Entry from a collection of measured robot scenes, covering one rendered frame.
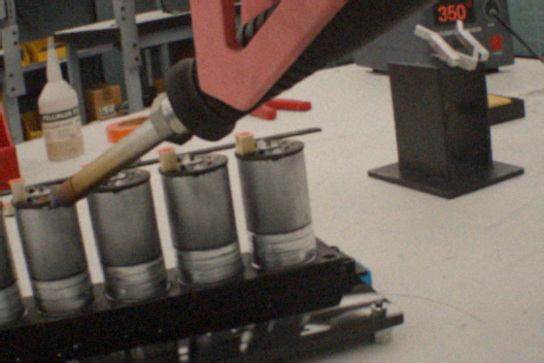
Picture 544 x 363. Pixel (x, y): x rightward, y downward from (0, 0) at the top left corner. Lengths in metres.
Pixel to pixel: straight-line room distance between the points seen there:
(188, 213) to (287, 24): 0.11
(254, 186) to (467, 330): 0.09
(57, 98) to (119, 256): 0.38
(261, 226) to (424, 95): 0.17
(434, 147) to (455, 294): 0.15
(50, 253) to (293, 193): 0.09
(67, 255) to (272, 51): 0.12
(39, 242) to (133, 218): 0.03
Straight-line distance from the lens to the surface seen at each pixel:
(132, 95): 2.91
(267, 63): 0.20
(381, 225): 0.40
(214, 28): 0.21
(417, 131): 0.46
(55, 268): 0.29
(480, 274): 0.33
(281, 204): 0.30
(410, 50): 0.81
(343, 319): 0.28
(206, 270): 0.30
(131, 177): 0.29
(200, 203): 0.29
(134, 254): 0.29
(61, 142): 0.67
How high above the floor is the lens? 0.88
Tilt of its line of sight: 15 degrees down
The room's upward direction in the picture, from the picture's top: 8 degrees counter-clockwise
